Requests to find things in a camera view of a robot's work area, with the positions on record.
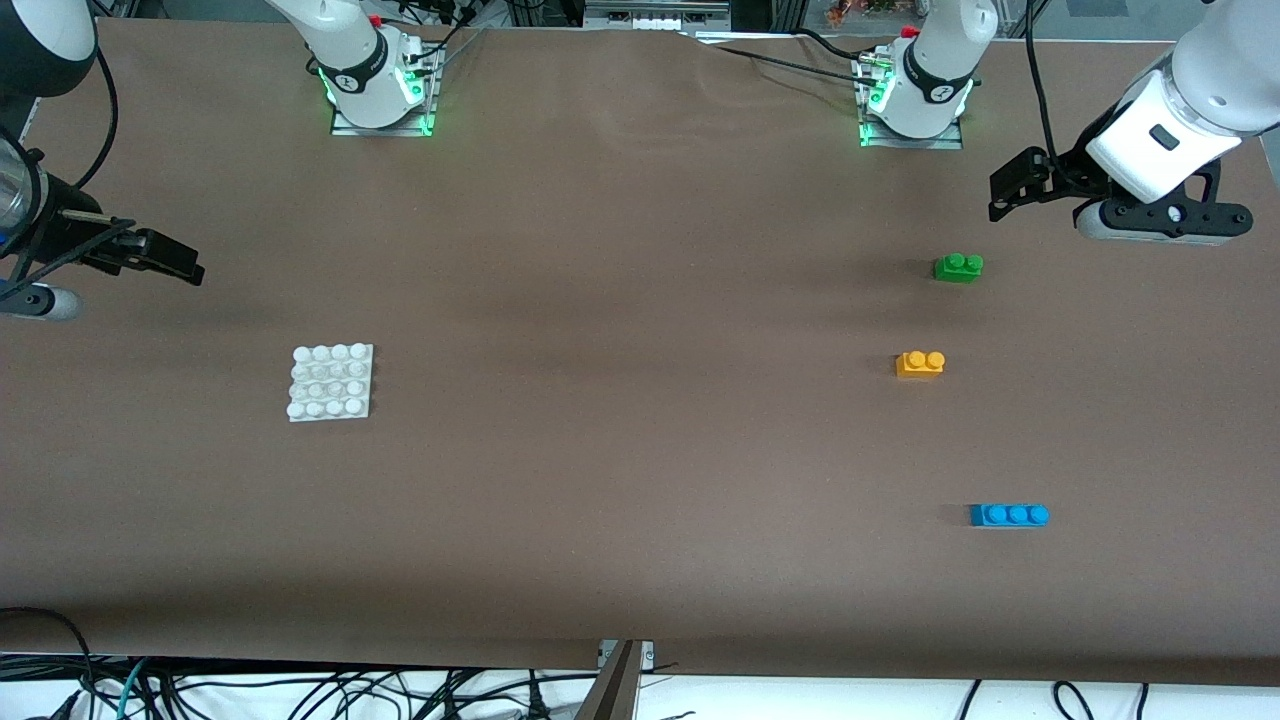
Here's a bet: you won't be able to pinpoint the aluminium frame rail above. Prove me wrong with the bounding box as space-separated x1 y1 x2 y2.
583 0 733 33

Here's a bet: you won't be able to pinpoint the dark angled post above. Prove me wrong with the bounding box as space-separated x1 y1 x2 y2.
573 640 643 720

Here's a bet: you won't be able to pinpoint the orange background clutter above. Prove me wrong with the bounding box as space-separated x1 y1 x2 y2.
825 0 906 29

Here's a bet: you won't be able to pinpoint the blue three-stud block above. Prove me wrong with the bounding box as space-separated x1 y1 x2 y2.
968 503 1051 529

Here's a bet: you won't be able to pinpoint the teal cable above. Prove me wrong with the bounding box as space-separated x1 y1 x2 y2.
115 658 151 720

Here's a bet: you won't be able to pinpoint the white studded base plate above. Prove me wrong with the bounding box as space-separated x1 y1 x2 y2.
287 343 375 423

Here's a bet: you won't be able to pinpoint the tangled black cables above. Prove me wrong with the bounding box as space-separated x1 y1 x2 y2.
150 665 601 720

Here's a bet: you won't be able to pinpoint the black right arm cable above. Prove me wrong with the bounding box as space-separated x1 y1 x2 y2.
60 40 119 196

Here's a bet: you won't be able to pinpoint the brown table cover sheet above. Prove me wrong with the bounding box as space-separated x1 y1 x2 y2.
0 18 1280 689

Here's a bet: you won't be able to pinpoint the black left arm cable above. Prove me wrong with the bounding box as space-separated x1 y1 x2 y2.
1024 0 1061 166

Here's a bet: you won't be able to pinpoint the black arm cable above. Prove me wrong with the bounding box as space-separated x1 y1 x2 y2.
60 40 119 196
1024 0 1061 166

